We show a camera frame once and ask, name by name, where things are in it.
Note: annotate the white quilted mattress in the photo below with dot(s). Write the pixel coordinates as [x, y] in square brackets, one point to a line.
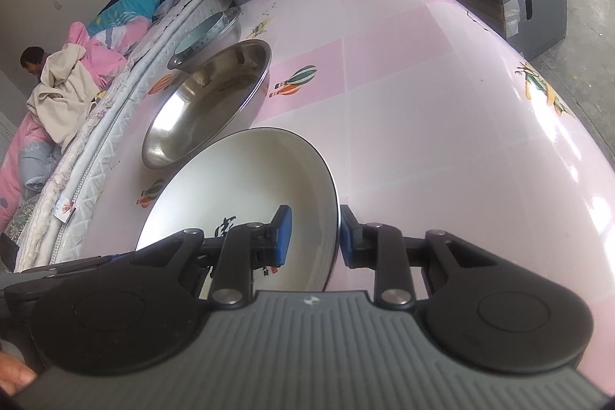
[96, 141]

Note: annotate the stainless steel bowl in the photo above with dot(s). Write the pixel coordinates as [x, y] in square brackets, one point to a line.
[227, 33]

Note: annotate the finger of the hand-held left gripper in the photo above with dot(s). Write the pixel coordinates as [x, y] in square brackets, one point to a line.
[43, 285]
[72, 266]

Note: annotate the pink printed tablecloth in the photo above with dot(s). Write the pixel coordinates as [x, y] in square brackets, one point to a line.
[432, 126]

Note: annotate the beige cloth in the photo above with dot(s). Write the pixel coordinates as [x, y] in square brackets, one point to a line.
[62, 102]

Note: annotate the blue and white ceramic bowl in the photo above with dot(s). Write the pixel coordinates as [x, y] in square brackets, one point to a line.
[197, 38]

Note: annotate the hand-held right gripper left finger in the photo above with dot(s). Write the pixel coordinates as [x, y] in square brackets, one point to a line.
[284, 237]

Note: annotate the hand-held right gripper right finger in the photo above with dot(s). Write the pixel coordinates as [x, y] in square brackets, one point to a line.
[347, 242]

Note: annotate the pink and blue printed quilt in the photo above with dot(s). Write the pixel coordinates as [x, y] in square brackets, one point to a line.
[96, 49]

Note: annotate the large stainless steel basin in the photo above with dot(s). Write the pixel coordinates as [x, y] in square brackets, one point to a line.
[202, 112]

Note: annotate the white plate with black print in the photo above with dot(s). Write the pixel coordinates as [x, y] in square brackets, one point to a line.
[230, 179]

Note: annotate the person's head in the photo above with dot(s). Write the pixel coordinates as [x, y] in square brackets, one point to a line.
[33, 57]

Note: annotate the floral patterned cloth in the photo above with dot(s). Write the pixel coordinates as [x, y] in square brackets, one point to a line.
[21, 218]

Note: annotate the person's left hand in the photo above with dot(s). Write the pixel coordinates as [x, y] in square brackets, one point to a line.
[12, 374]

